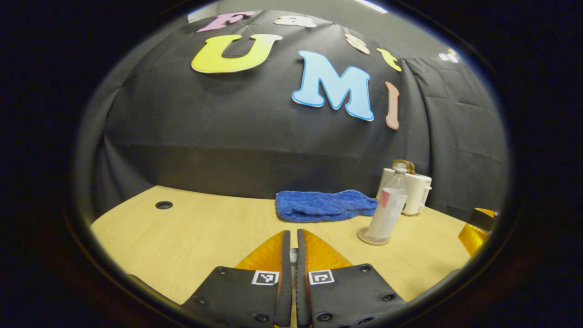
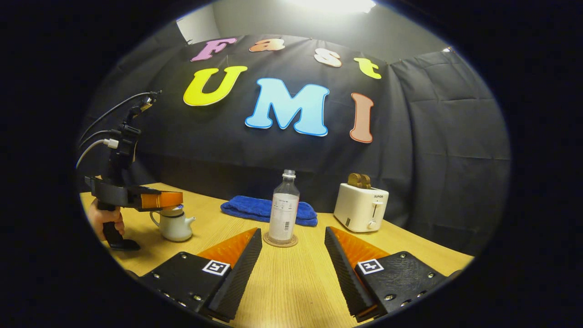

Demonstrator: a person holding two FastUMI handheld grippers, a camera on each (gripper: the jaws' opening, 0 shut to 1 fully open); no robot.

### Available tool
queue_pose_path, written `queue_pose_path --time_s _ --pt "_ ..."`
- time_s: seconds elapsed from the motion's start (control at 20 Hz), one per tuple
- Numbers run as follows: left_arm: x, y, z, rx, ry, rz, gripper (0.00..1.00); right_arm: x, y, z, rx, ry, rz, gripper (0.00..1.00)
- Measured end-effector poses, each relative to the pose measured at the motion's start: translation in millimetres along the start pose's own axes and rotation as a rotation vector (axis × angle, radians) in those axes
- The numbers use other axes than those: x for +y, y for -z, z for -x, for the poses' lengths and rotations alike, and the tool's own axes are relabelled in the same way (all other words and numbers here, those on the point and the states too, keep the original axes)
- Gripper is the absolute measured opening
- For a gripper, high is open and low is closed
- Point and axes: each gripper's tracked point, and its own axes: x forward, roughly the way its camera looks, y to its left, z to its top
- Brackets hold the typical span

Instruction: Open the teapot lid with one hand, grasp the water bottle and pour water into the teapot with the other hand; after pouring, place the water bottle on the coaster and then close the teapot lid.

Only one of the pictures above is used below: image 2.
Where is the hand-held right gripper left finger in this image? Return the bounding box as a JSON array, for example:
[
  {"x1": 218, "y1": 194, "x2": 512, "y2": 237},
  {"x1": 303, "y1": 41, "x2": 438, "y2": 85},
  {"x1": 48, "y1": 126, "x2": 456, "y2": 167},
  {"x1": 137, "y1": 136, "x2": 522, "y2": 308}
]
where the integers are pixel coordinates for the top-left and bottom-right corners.
[{"x1": 137, "y1": 228, "x2": 263, "y2": 322}]

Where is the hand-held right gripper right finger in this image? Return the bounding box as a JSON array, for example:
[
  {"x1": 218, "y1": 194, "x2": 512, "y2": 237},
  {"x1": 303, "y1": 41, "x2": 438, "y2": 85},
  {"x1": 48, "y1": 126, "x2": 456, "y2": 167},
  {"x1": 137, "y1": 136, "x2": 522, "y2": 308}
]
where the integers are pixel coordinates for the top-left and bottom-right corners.
[{"x1": 324, "y1": 226, "x2": 449, "y2": 322}]

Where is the white ceramic teacup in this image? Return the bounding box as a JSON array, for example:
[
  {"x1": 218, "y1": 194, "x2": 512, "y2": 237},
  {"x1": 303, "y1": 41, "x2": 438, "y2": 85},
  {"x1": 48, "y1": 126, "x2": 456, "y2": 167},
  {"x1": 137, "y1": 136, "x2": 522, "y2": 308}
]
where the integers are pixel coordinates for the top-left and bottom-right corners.
[{"x1": 150, "y1": 213, "x2": 196, "y2": 242}]

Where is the round brown coaster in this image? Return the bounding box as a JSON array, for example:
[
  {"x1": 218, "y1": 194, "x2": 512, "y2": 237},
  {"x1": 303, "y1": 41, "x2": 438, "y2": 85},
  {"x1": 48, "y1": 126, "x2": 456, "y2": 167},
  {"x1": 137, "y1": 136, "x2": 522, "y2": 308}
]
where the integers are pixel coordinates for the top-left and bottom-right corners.
[{"x1": 263, "y1": 232, "x2": 299, "y2": 248}]

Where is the clear plastic water bottle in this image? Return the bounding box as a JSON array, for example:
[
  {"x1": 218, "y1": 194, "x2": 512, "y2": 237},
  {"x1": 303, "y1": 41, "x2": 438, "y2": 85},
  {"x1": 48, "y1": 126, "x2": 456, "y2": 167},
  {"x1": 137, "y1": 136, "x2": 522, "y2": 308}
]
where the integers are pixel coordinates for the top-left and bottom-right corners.
[{"x1": 268, "y1": 169, "x2": 301, "y2": 244}]

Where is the white toaster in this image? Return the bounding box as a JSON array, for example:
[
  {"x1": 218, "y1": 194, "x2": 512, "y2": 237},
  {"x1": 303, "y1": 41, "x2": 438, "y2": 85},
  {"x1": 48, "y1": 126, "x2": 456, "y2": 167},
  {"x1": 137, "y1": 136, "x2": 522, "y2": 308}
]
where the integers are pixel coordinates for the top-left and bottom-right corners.
[{"x1": 333, "y1": 183, "x2": 389, "y2": 233}]

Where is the blue towel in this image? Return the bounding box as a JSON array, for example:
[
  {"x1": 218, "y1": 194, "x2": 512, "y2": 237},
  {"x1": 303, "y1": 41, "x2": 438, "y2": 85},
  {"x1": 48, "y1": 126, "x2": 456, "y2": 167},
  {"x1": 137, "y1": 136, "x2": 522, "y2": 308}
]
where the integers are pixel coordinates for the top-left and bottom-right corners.
[{"x1": 220, "y1": 195, "x2": 318, "y2": 227}]

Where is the black backdrop cloth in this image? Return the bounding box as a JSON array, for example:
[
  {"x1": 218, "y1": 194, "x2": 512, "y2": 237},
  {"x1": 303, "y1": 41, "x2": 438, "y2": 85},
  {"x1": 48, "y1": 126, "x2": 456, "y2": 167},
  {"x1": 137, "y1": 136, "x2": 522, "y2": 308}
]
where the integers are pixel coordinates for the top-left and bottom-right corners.
[{"x1": 77, "y1": 34, "x2": 511, "y2": 256}]

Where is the large ceiling light panel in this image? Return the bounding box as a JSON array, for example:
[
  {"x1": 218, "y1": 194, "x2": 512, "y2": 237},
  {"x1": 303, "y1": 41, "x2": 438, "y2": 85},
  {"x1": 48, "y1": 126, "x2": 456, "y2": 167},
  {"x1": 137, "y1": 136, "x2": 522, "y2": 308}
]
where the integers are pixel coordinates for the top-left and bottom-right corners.
[{"x1": 287, "y1": 0, "x2": 378, "y2": 14}]

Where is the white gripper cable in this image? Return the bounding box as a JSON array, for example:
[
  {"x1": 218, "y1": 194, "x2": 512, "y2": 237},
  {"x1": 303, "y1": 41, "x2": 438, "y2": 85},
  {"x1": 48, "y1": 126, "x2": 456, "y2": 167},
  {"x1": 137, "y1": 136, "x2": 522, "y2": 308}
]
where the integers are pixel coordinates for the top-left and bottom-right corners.
[{"x1": 75, "y1": 138, "x2": 120, "y2": 169}]

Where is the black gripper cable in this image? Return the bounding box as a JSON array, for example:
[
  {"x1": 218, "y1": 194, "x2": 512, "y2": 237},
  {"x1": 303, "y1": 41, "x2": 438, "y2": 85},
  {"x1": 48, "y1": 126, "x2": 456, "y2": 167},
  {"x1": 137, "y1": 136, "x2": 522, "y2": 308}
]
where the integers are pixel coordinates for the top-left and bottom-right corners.
[
  {"x1": 78, "y1": 130, "x2": 112, "y2": 149},
  {"x1": 80, "y1": 91, "x2": 160, "y2": 142}
]

